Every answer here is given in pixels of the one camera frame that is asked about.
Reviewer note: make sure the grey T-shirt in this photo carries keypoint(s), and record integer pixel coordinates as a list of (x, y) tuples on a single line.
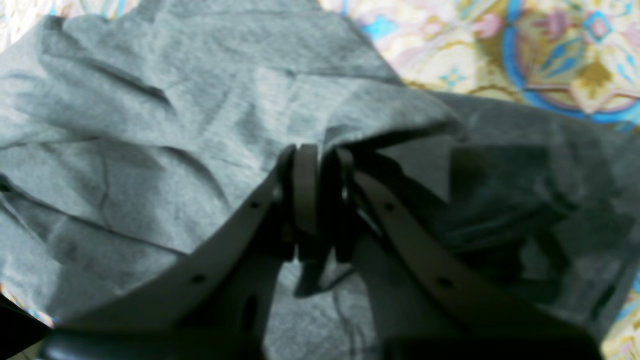
[(322, 310)]

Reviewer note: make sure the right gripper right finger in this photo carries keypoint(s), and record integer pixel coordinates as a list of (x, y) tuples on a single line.
[(426, 304)]

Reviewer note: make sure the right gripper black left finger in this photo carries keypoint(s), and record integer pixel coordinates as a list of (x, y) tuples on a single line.
[(214, 304)]

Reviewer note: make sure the patterned tile tablecloth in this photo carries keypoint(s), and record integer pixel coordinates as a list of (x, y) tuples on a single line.
[(500, 50)]

